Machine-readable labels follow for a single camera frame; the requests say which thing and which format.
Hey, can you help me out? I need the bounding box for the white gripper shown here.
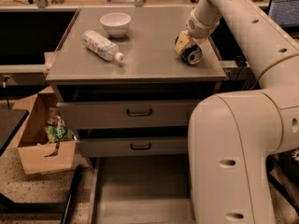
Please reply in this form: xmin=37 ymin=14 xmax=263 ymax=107
xmin=175 ymin=9 xmax=219 ymax=55

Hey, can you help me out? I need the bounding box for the blue pepsi can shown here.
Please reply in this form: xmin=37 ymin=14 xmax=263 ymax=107
xmin=181 ymin=45 xmax=202 ymax=65

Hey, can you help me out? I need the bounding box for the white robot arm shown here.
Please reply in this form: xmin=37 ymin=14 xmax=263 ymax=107
xmin=176 ymin=0 xmax=299 ymax=224

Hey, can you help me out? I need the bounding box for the grey top drawer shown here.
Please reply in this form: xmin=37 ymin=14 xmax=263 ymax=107
xmin=58 ymin=100 xmax=195 ymax=130

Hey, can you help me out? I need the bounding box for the grey drawer cabinet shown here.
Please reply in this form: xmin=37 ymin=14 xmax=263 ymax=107
xmin=45 ymin=6 xmax=227 ymax=161

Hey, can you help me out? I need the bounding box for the grey middle drawer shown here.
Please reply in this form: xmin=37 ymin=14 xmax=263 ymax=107
xmin=77 ymin=137 xmax=188 ymax=158

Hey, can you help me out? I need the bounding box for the grey open bottom drawer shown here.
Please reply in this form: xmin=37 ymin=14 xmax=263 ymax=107
xmin=88 ymin=155 xmax=195 ymax=224

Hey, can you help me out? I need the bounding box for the white ceramic bowl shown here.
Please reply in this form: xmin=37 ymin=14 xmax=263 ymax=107
xmin=100 ymin=12 xmax=131 ymax=37

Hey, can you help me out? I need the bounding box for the clear plastic water bottle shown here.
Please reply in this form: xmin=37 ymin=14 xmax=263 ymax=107
xmin=82 ymin=30 xmax=124 ymax=63

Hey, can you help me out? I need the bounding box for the black laptop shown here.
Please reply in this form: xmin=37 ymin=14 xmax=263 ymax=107
xmin=268 ymin=0 xmax=299 ymax=28

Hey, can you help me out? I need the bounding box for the green snack bag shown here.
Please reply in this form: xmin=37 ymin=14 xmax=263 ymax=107
xmin=45 ymin=126 xmax=73 ymax=143

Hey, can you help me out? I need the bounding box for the brown cardboard box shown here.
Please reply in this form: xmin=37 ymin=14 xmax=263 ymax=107
xmin=10 ymin=87 xmax=85 ymax=175

